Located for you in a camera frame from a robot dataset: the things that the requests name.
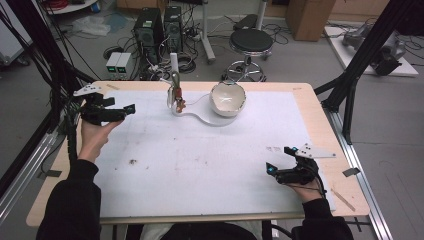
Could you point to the person's right hand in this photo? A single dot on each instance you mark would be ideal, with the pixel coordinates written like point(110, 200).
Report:
point(310, 191)

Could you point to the black tape cross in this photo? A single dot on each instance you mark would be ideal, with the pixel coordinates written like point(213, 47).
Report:
point(357, 222)

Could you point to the large black computer tower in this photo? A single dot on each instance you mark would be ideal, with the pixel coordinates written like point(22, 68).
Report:
point(148, 33)

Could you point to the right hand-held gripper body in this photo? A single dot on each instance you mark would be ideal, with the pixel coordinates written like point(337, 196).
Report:
point(300, 173)

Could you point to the grey robot part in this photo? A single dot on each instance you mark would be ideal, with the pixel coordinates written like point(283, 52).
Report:
point(355, 35)

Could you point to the white wheeled table leg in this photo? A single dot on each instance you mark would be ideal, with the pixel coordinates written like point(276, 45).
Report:
point(207, 36)

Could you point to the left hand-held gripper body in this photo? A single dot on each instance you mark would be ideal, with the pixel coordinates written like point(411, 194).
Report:
point(100, 115)

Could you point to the wooden table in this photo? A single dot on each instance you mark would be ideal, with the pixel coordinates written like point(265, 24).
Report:
point(346, 181)

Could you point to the dark robot part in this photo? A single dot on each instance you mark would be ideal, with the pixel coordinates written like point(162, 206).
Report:
point(388, 56)

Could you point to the black tape strip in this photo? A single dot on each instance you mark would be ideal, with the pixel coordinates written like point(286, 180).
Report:
point(50, 173)

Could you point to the white power supply box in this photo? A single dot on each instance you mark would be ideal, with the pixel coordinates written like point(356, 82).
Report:
point(124, 65)
point(112, 63)

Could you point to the black round stool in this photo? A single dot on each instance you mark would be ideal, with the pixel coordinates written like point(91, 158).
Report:
point(251, 40)

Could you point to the cardboard box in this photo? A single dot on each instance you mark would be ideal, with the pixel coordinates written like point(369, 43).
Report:
point(310, 18)

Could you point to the white floor board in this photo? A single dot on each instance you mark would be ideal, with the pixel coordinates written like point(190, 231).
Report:
point(346, 56)

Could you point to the round white table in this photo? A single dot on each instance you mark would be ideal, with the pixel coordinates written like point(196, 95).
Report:
point(71, 7)

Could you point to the clear plastic bag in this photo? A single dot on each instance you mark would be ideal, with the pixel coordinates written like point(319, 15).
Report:
point(90, 26)

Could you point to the person's left hand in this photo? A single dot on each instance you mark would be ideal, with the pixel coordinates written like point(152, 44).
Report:
point(93, 140)

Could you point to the white post stand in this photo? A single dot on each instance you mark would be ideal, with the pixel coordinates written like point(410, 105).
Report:
point(203, 117)

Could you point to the grey tape piece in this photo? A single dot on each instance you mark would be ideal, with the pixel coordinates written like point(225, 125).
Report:
point(351, 172)

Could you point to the slim black computer tower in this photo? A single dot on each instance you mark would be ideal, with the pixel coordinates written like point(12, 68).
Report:
point(173, 28)

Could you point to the black frame strut with brace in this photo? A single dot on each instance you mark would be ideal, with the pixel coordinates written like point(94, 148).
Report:
point(363, 50)

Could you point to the white upright post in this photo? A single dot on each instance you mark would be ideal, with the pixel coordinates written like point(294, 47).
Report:
point(261, 13)

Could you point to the short aluminium rail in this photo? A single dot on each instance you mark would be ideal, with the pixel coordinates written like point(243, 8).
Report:
point(23, 173)

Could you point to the white bowl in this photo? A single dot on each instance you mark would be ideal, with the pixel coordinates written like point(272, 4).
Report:
point(226, 100)

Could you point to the white table mat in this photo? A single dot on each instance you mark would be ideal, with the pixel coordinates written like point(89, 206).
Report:
point(200, 166)

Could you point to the long aluminium rail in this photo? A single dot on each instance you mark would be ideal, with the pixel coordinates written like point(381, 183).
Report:
point(363, 186)

